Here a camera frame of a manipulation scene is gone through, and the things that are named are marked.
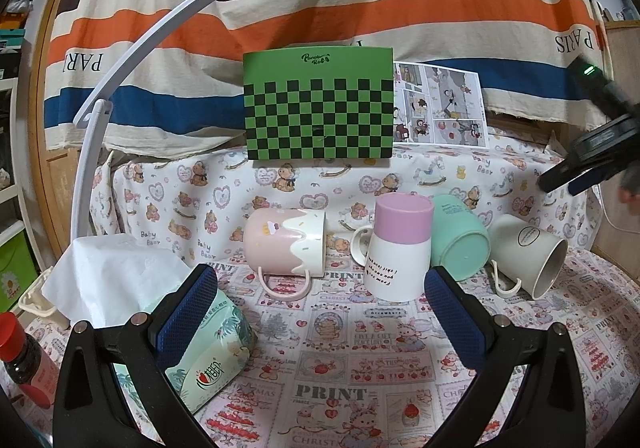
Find white ceramic mug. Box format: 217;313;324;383
488;214;568;300

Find person's right hand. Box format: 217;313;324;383
618;163;640;205

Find red capped sauce bottle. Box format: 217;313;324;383
0;312;58;409

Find cream plastic basket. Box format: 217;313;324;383
17;267;70;330

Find mint green mug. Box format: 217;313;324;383
431;195;490;281

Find white tissue sheet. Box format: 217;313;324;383
42;235;191;329

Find green tissue pack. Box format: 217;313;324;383
112;288;260;415

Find comic strip card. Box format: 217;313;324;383
394;62;488;147

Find green storage box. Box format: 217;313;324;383
0;231;38;312

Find striped hanging cloth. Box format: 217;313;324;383
43;0;608;157

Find purple and white mug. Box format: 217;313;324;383
350;193;435;302

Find baby bear printed cloth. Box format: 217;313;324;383
90;138;600;265

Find green checkered box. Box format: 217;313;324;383
243;45;395;161

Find pink and white drip mug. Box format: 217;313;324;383
243;208;326;303

